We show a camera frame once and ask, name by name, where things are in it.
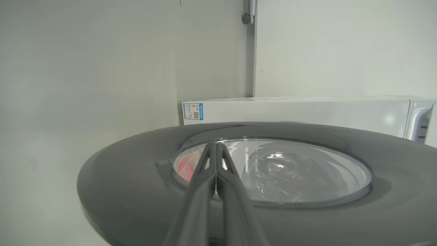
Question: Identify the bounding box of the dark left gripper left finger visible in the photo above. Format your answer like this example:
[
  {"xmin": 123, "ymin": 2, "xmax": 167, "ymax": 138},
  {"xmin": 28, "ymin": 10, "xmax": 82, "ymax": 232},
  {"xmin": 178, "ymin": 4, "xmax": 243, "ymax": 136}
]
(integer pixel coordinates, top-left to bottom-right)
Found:
[{"xmin": 164, "ymin": 142, "xmax": 217, "ymax": 246}]

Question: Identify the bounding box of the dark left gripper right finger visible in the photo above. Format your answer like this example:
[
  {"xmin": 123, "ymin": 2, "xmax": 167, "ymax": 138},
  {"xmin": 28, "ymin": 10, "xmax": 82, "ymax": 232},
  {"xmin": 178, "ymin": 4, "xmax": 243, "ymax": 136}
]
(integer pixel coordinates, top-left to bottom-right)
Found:
[{"xmin": 216, "ymin": 143, "xmax": 270, "ymax": 246}]

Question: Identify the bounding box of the red garment with white band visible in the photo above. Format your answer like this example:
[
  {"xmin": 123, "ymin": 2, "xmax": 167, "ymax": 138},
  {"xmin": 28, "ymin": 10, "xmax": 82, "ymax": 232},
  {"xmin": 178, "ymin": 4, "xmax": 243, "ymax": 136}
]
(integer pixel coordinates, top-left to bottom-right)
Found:
[{"xmin": 175, "ymin": 153, "xmax": 202, "ymax": 182}]

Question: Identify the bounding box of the dark round washing machine door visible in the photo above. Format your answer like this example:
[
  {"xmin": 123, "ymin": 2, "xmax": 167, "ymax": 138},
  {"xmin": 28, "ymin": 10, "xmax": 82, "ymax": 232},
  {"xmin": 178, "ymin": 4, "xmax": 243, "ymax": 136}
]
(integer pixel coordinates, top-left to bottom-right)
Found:
[{"xmin": 77, "ymin": 121, "xmax": 437, "ymax": 246}]

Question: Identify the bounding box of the white washing machine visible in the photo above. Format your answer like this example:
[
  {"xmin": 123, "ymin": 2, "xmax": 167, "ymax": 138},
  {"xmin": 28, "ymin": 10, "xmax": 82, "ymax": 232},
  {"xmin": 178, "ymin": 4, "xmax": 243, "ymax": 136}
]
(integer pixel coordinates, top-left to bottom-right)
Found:
[{"xmin": 182, "ymin": 96, "xmax": 437, "ymax": 149}]

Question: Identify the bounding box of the blue energy label sticker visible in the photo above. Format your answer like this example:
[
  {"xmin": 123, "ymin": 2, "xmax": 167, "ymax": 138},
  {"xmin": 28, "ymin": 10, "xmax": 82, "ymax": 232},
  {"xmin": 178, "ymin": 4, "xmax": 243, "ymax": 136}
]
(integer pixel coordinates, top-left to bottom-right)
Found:
[{"xmin": 183, "ymin": 102, "xmax": 203, "ymax": 121}]

